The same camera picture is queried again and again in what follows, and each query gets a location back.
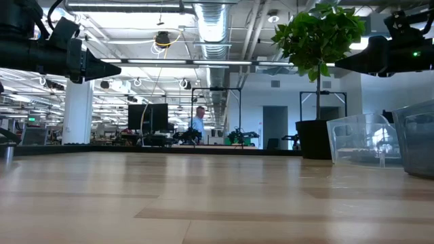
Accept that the silver ventilation duct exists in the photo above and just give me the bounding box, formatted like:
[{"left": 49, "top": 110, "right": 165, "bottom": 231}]
[{"left": 193, "top": 2, "right": 233, "bottom": 60}]

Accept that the black plant pot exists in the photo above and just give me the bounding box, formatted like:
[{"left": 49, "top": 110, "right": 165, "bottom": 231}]
[{"left": 295, "top": 119, "right": 332, "bottom": 160}]

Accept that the silver metal post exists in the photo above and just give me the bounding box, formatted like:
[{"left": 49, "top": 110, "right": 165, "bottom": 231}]
[{"left": 3, "top": 144, "right": 15, "bottom": 162}]

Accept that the grey tinted plastic bin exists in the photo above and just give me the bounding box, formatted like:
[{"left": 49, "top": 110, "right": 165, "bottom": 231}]
[{"left": 391, "top": 99, "right": 434, "bottom": 180}]

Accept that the black angled bar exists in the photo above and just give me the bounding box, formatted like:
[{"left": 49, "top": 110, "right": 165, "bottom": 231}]
[{"left": 0, "top": 127, "right": 22, "bottom": 145}]

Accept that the green leafy potted tree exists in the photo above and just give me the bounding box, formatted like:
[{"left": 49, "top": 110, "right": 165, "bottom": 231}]
[{"left": 271, "top": 2, "right": 366, "bottom": 121}]

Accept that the black metal frame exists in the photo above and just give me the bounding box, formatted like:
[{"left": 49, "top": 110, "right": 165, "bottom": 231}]
[
  {"left": 299, "top": 90, "right": 348, "bottom": 121},
  {"left": 191, "top": 87, "right": 242, "bottom": 150}
]

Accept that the clear plastic bin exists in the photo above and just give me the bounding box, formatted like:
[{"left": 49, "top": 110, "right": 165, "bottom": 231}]
[{"left": 326, "top": 113, "right": 404, "bottom": 169}]

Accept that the person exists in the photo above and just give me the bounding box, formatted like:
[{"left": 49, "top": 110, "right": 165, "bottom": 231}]
[{"left": 189, "top": 106, "right": 207, "bottom": 143}]

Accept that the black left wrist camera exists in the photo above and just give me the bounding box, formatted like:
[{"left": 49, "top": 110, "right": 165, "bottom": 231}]
[{"left": 49, "top": 16, "right": 81, "bottom": 43}]

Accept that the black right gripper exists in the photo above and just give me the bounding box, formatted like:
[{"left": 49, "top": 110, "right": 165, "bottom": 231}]
[{"left": 334, "top": 35, "right": 434, "bottom": 77}]

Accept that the black computer monitor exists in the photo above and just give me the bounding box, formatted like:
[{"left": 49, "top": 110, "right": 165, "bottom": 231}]
[{"left": 127, "top": 103, "right": 169, "bottom": 133}]

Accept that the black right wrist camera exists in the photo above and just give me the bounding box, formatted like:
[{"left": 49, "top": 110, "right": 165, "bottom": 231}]
[{"left": 383, "top": 9, "right": 424, "bottom": 43}]

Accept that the black table border rail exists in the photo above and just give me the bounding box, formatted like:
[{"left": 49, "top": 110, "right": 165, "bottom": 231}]
[{"left": 0, "top": 144, "right": 302, "bottom": 157}]

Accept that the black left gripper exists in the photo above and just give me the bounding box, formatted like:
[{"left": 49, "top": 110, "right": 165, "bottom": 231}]
[{"left": 33, "top": 38, "right": 122, "bottom": 85}]

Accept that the grey door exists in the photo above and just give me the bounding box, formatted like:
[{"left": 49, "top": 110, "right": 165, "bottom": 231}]
[{"left": 262, "top": 105, "right": 289, "bottom": 150}]

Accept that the black left camera cable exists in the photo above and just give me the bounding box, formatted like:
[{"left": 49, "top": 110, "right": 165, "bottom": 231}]
[{"left": 46, "top": 0, "right": 65, "bottom": 31}]

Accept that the white round column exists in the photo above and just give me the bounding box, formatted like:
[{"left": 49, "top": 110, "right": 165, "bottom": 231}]
[{"left": 62, "top": 79, "right": 94, "bottom": 146}]

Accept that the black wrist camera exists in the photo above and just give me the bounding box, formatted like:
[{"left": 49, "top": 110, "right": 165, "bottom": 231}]
[
  {"left": 49, "top": 16, "right": 81, "bottom": 43},
  {"left": 383, "top": 9, "right": 424, "bottom": 43}
]

